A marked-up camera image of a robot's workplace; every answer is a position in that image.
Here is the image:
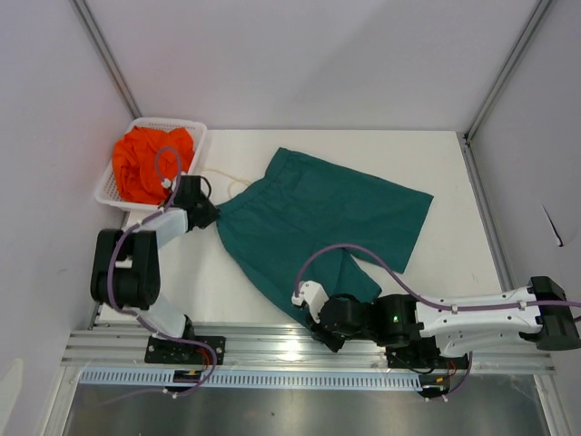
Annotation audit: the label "green shorts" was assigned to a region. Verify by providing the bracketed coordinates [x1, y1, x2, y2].
[217, 148, 433, 324]

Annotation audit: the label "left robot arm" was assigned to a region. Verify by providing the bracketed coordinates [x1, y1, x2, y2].
[90, 174, 220, 363]

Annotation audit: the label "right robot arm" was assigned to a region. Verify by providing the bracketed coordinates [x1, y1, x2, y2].
[291, 276, 580, 367]

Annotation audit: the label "orange shorts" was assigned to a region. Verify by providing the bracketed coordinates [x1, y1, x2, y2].
[112, 126, 195, 205]

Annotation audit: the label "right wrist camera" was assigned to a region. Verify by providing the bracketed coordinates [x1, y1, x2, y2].
[291, 281, 329, 319]

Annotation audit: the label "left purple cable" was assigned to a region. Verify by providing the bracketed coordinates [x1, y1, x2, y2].
[102, 145, 219, 405]

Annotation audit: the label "aluminium mounting rail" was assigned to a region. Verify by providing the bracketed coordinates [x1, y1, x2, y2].
[61, 322, 556, 375]

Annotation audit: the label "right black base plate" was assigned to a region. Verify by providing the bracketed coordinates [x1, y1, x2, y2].
[386, 339, 468, 372]

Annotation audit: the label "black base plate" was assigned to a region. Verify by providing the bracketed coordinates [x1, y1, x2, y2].
[144, 336, 226, 366]
[386, 339, 468, 372]

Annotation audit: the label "white slotted cable duct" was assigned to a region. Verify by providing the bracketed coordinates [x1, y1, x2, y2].
[79, 366, 480, 391]

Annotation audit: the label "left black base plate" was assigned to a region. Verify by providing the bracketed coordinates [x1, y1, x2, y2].
[144, 336, 226, 366]

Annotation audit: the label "right table edge rail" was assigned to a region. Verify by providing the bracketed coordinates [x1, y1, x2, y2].
[457, 133, 517, 291]

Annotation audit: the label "left aluminium frame post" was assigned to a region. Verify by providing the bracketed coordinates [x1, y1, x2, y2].
[70, 0, 142, 119]

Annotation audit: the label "aluminium frame post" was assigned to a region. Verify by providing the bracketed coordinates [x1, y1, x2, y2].
[464, 0, 556, 144]
[70, 0, 142, 119]

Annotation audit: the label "right aluminium frame post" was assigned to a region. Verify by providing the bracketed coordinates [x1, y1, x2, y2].
[464, 0, 556, 144]

